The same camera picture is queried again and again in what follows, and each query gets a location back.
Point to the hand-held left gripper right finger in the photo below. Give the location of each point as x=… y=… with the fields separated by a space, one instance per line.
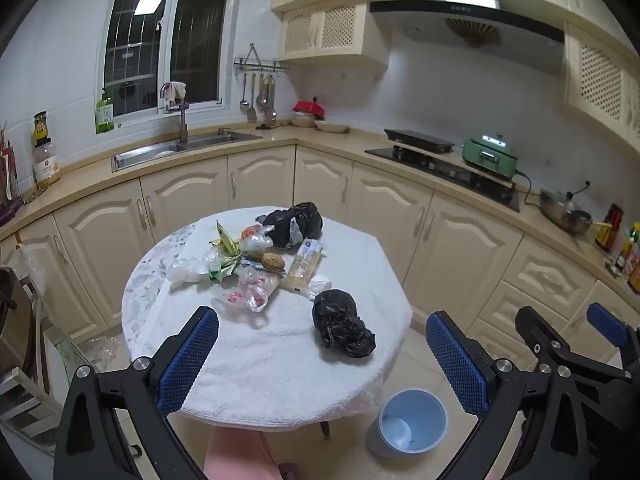
x=457 y=360

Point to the white tissue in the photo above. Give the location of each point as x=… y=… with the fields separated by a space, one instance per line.
x=312 y=287

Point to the black glass gas stove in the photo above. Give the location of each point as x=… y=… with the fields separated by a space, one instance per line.
x=480 y=180

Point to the steel slotted spatula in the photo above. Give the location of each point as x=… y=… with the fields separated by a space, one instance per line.
x=251 y=112

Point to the black range hood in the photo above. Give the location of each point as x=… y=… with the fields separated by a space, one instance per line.
x=465 y=20

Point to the green electric cooker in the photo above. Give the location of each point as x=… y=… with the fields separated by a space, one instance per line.
x=487 y=157

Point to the steel kitchen faucet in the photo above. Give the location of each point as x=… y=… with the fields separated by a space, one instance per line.
x=182 y=120

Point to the wide white bowl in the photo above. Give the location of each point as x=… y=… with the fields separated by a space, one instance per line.
x=330 y=127

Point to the cream upper kitchen cabinets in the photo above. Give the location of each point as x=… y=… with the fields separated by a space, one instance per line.
x=330 y=25

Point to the steel serving spoon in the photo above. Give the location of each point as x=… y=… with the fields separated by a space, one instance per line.
x=270 y=110

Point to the round white-clothed table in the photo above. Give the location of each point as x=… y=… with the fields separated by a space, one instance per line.
x=270 y=350

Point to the crumpled clear plastic sheet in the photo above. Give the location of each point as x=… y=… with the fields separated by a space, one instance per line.
x=102 y=355

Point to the steel kitchen sink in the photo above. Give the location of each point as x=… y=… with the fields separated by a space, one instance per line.
x=150 y=152

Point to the black induction cooker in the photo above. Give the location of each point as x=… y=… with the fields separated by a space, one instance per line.
x=417 y=139

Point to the pink cloth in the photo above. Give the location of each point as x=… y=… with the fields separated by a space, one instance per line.
x=177 y=90

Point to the white framed window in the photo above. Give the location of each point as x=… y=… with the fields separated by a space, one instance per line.
x=195 y=35

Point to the steel wok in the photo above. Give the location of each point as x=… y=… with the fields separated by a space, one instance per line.
x=562 y=212

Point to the plastic bag with tomato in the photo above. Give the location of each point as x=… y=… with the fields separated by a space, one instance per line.
x=255 y=240

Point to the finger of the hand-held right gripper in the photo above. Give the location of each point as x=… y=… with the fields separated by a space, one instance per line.
x=537 y=332
x=605 y=320

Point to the green dish soap bottle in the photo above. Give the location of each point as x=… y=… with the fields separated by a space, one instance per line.
x=104 y=115

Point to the brown potato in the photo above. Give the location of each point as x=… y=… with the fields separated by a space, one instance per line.
x=273 y=262

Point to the purple left slipper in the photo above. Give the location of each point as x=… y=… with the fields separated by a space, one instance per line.
x=289 y=472

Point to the clear plastic bottle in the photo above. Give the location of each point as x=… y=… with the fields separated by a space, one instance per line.
x=305 y=260

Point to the steel skimmer spoon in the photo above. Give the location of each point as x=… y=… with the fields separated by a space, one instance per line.
x=261 y=102

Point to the pale wooden frame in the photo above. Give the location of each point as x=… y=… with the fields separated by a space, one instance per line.
x=25 y=410

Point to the dark sauce bottle yellow label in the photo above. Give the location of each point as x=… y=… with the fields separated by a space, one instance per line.
x=41 y=127

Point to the cream lower kitchen cabinets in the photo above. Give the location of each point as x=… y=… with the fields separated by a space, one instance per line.
x=465 y=245

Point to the glass jar of grains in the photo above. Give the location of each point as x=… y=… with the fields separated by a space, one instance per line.
x=46 y=167

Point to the small white bowl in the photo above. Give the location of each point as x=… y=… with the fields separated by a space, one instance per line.
x=302 y=121

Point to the row of condiment bottles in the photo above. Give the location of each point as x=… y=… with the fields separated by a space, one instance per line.
x=617 y=240

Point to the clear plastic bag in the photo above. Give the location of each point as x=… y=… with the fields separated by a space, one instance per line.
x=187 y=270

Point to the green snack wrappers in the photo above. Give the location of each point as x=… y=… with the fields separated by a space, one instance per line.
x=227 y=255

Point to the red printed plastic bag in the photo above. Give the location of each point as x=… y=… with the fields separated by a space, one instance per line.
x=250 y=290

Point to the floral tablecloth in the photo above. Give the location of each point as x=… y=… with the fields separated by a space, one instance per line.
x=145 y=280

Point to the blue trash bin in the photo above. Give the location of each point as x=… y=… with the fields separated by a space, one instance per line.
x=425 y=410

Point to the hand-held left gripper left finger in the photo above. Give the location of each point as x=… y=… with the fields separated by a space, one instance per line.
x=187 y=355

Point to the steel ladle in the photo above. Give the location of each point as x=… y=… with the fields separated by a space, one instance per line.
x=244 y=105

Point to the cream kitchen cabinets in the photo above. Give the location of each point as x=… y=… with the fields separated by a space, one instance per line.
x=465 y=245
x=330 y=25

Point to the large black plastic bag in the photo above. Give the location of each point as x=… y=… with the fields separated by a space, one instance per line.
x=285 y=222

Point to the purple utensil holder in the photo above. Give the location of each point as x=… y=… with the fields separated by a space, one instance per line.
x=10 y=180

